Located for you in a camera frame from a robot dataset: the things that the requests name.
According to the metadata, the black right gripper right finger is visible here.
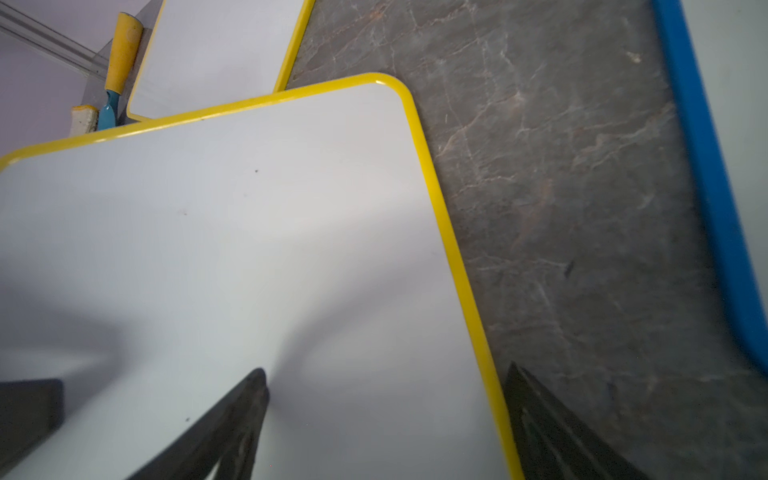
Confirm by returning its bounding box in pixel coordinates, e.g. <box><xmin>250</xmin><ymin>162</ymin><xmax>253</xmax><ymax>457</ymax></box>
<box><xmin>503</xmin><ymin>363</ymin><xmax>648</xmax><ymax>480</ymax></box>

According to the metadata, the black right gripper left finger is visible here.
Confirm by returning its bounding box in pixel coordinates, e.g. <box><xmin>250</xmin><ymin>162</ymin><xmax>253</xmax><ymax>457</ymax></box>
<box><xmin>132</xmin><ymin>368</ymin><xmax>270</xmax><ymax>479</ymax></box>

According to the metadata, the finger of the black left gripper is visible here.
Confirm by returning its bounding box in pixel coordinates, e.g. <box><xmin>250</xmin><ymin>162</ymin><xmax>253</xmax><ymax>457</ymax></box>
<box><xmin>1</xmin><ymin>379</ymin><xmax>65</xmax><ymax>459</ymax></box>

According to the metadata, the yellow-framed whiteboard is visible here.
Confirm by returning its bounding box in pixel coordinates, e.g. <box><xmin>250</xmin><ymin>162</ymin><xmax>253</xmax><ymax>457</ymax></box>
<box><xmin>1</xmin><ymin>73</ymin><xmax>522</xmax><ymax>479</ymax></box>
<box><xmin>126</xmin><ymin>0</ymin><xmax>314</xmax><ymax>121</ymax></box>

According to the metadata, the blue-framed whiteboard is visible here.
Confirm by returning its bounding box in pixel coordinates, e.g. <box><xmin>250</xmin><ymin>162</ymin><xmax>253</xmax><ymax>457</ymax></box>
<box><xmin>652</xmin><ymin>1</ymin><xmax>767</xmax><ymax>374</ymax></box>

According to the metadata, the aluminium table edge rail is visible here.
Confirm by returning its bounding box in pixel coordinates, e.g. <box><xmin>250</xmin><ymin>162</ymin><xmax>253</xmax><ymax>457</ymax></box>
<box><xmin>1</xmin><ymin>1</ymin><xmax>107</xmax><ymax>79</ymax></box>

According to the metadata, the blue garden fork yellow handle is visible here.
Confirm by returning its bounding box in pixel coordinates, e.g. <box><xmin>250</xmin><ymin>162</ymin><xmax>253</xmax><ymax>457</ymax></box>
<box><xmin>97</xmin><ymin>12</ymin><xmax>144</xmax><ymax>131</ymax></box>

